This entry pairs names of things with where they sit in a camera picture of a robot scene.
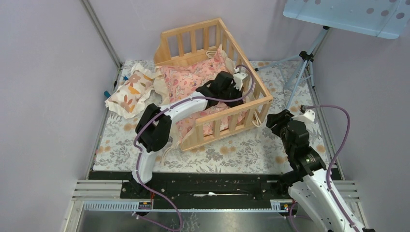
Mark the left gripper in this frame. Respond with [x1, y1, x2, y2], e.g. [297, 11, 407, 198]
[219, 83, 243, 109]

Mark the wooden pet bed frame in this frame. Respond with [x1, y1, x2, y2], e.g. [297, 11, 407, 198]
[153, 18, 273, 151]

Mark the pink patterned bed cushion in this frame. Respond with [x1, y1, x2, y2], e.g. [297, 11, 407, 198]
[154, 48, 235, 141]

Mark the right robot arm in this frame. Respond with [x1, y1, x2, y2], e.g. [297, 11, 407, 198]
[266, 110, 372, 232]

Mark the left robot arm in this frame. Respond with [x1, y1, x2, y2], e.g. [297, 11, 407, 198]
[131, 68, 248, 199]

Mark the floral table mat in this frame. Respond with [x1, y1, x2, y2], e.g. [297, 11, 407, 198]
[92, 60, 331, 174]

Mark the black tripod stand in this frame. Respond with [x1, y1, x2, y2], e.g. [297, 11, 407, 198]
[254, 26, 330, 109]

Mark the floral small pillow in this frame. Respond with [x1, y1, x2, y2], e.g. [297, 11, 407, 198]
[105, 63, 161, 119]

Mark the blue toy item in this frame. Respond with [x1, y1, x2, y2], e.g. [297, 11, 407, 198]
[104, 76, 134, 104]

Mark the light blue perforated panel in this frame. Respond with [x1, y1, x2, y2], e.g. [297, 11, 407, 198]
[283, 0, 410, 39]

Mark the grey diagonal pole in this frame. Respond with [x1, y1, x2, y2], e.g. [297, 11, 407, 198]
[80, 0, 122, 69]

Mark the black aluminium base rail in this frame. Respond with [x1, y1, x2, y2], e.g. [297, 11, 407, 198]
[73, 172, 296, 212]

